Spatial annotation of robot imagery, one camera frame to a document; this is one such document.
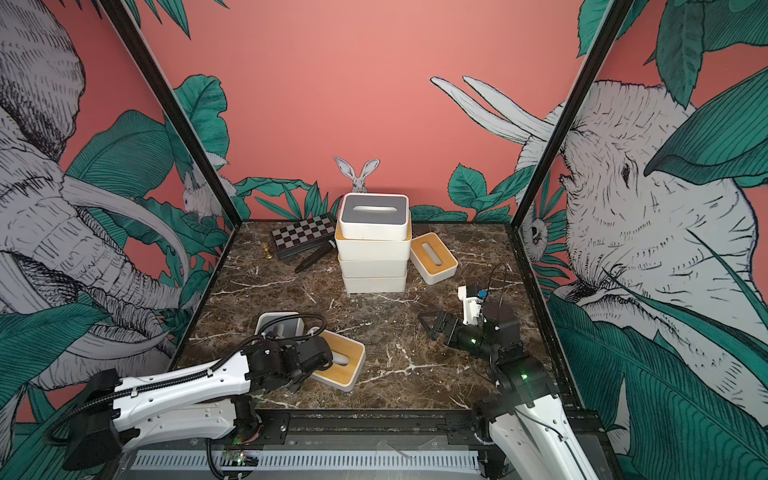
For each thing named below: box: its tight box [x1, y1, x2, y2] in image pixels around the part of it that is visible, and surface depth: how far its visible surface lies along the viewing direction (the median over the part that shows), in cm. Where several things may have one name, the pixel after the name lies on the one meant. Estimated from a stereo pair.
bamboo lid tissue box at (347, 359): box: [310, 330, 366, 393], surface depth 80 cm
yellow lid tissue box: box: [338, 256, 408, 277], surface depth 90 cm
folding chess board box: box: [271, 214, 336, 260], surface depth 113 cm
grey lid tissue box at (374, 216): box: [339, 193, 409, 241], surface depth 79 cm
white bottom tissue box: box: [343, 275, 407, 293], surface depth 95 cm
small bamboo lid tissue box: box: [410, 232, 459, 285], surface depth 106 cm
